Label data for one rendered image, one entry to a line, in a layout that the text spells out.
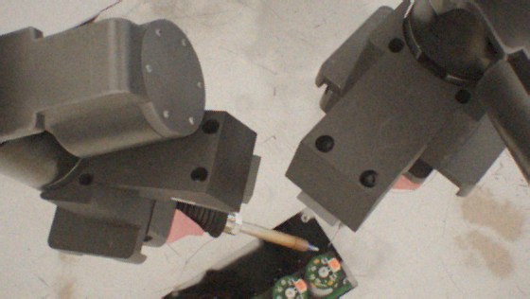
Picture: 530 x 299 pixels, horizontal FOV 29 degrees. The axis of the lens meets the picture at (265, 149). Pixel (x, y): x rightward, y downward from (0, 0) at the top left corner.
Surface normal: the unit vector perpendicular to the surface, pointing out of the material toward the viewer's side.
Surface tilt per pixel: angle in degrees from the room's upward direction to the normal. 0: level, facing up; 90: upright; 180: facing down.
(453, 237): 0
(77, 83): 28
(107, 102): 91
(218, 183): 62
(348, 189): 71
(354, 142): 19
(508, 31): 9
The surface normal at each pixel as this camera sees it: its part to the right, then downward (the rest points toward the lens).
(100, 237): -0.47, -0.33
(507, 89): -0.78, 0.08
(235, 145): 0.86, 0.06
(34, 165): 0.33, 0.80
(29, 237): 0.00, -0.25
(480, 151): 0.21, -0.49
